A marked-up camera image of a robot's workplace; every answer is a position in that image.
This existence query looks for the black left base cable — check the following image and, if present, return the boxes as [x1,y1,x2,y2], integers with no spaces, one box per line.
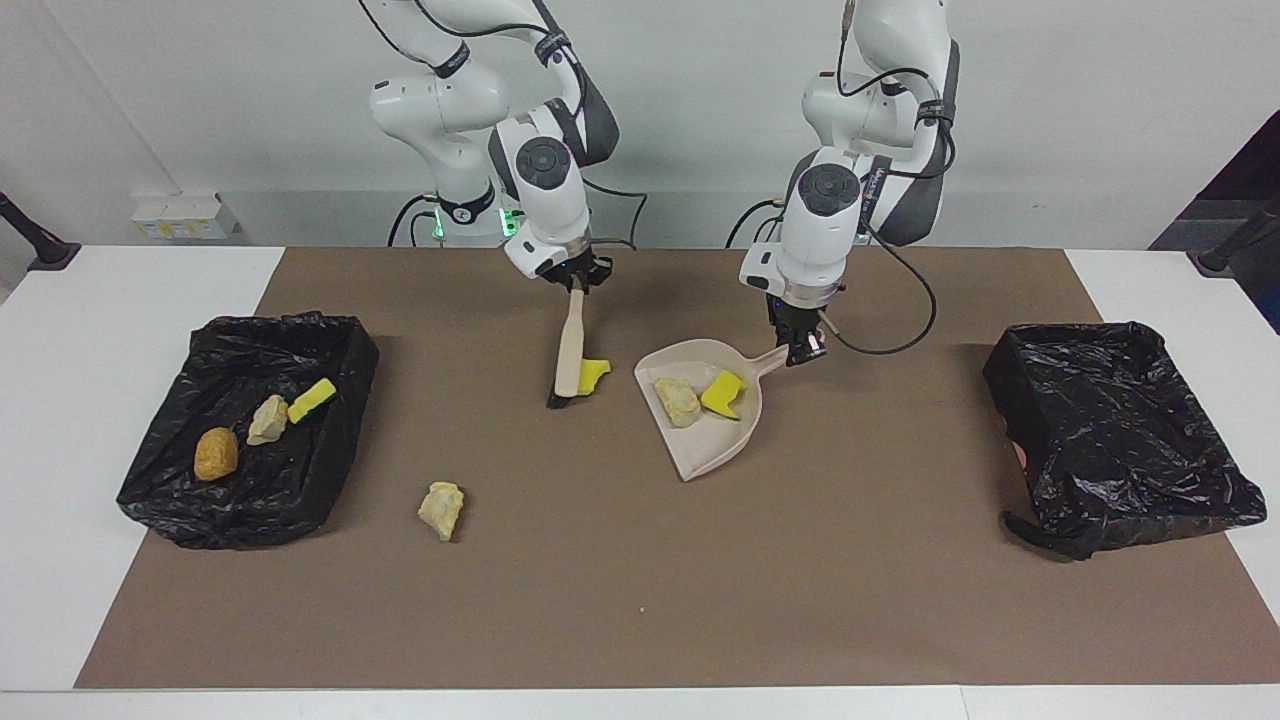
[725,197,786,249]

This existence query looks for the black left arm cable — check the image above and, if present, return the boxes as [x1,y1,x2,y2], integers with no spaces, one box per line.
[818,0,961,357]

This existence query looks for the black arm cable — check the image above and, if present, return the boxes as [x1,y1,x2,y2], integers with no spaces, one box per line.
[818,0,961,357]
[358,0,651,251]

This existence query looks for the dark blue panel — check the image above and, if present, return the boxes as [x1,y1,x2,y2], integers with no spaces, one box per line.
[1148,108,1280,333]

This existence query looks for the small beige sponge chunk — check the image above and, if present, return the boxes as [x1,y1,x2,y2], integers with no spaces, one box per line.
[246,394,290,447]

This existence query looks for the notched yellow sponge piece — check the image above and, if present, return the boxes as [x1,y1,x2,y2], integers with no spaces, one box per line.
[700,370,749,421]

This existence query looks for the yellow and green sponge piece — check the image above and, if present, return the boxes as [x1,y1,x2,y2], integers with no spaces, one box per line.
[287,377,338,425]

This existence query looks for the white power strip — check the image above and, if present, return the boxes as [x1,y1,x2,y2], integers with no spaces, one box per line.
[132,193,241,240]

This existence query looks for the beige plastic dustpan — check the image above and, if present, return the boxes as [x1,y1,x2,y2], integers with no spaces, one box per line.
[634,339,791,483]

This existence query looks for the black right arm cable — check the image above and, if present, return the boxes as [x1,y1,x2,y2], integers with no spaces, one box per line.
[358,0,651,251]

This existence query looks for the beige hand brush black bristles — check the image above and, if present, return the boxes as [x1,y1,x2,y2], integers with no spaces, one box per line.
[546,288,589,409]

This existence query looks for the orange sponge block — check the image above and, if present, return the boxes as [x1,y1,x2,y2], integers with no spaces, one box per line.
[193,427,240,483]

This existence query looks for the black clamp stand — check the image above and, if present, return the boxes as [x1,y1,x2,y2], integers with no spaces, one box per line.
[0,192,81,271]
[1188,195,1280,276]

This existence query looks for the bin lined with black bag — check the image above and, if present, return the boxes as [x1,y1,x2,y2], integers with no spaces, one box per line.
[983,321,1267,561]
[117,311,380,550]

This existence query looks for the brown table mat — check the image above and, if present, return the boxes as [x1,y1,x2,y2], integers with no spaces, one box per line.
[75,247,1280,690]

